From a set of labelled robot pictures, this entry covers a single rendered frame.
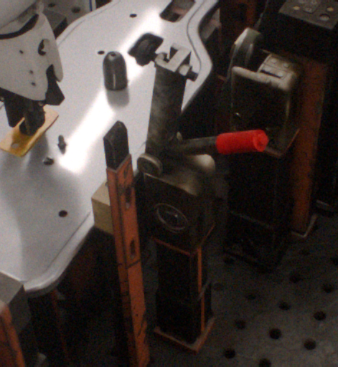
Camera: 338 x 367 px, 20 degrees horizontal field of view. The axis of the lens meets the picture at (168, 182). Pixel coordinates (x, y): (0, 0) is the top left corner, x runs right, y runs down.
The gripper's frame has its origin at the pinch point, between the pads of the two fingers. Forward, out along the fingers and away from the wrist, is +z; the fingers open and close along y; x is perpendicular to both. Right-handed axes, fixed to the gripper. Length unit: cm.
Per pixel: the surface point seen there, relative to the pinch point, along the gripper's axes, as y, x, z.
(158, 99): -20.3, 1.8, -13.2
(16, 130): 1.2, 1.0, 3.0
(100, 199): -17.0, 9.3, -3.2
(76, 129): -5.1, -3.0, 3.3
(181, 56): -21.9, -0.4, -18.1
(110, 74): -5.3, -11.0, 0.6
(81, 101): -3.0, -7.4, 3.3
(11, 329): -23.0, 31.4, -13.2
